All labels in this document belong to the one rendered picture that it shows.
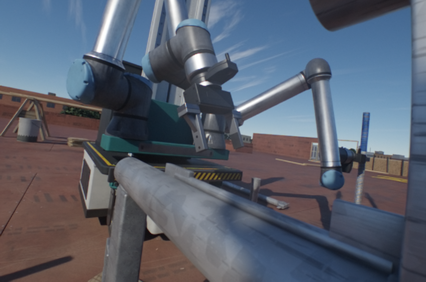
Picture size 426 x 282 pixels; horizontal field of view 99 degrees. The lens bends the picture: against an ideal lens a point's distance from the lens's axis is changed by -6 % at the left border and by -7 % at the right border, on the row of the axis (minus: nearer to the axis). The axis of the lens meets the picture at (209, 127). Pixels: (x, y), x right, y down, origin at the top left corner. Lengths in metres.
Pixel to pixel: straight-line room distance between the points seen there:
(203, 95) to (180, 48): 0.16
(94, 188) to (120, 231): 0.70
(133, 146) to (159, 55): 0.43
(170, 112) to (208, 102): 0.67
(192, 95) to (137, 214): 0.27
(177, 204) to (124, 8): 0.77
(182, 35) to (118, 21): 0.34
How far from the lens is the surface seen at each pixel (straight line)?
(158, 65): 0.60
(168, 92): 1.21
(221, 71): 0.46
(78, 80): 0.79
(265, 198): 1.83
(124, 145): 0.87
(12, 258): 0.94
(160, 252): 0.92
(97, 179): 1.00
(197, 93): 0.44
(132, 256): 0.35
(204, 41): 0.54
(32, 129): 4.11
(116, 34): 0.84
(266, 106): 1.24
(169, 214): 0.17
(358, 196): 1.46
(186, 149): 0.99
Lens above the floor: 0.46
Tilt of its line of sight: 3 degrees up
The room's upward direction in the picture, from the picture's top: 8 degrees clockwise
